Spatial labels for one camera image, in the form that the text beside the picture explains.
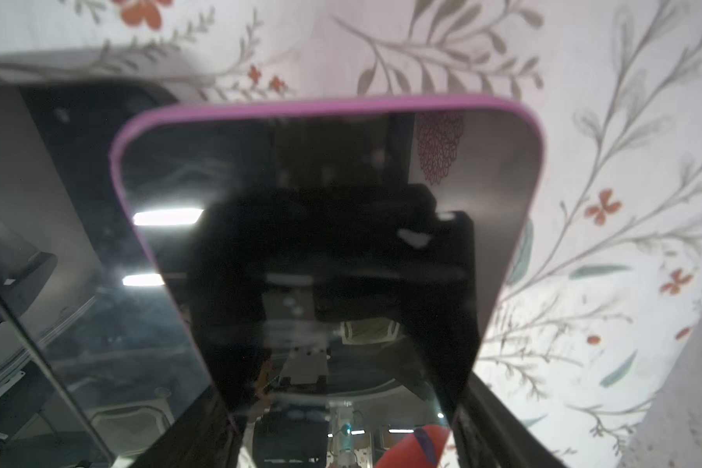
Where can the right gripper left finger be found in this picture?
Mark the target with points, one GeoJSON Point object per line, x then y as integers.
{"type": "Point", "coordinates": [205, 436]}

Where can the black phone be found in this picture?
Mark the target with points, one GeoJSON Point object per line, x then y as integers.
{"type": "Point", "coordinates": [92, 371]}

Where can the red shark plush toy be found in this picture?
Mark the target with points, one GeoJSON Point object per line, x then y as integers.
{"type": "Point", "coordinates": [420, 449]}

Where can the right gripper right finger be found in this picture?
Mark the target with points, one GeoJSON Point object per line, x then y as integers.
{"type": "Point", "coordinates": [487, 435]}

